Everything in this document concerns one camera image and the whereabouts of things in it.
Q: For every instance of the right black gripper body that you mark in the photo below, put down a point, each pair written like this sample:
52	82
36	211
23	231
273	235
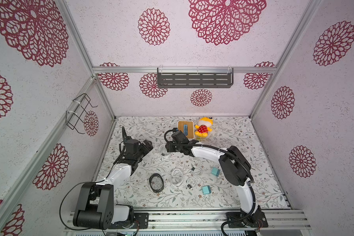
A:
172	147

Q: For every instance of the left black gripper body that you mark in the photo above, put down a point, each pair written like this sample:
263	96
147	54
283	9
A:
143	150

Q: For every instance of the clear oval zip pouch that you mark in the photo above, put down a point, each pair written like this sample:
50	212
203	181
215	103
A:
163	151

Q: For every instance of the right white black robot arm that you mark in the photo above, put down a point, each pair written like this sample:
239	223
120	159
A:
236	170

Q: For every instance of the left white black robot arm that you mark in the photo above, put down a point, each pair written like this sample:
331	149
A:
95	208

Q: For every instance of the white wooden-top tissue box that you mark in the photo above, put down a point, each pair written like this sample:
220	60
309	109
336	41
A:
187	128

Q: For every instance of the yellow plush toy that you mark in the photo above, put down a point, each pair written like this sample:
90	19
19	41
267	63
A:
203	127

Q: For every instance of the teal charger cube upper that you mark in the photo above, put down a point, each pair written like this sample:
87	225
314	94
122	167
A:
215	172

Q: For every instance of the teal charger cube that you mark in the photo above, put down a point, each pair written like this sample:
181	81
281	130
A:
215	172
206	190

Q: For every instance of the teal charger cube lower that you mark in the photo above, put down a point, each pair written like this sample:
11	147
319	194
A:
206	190

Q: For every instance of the grey wall shelf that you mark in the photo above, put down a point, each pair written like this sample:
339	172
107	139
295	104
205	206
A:
196	80

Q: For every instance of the black wire wall rack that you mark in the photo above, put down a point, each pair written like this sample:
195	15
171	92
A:
75	116

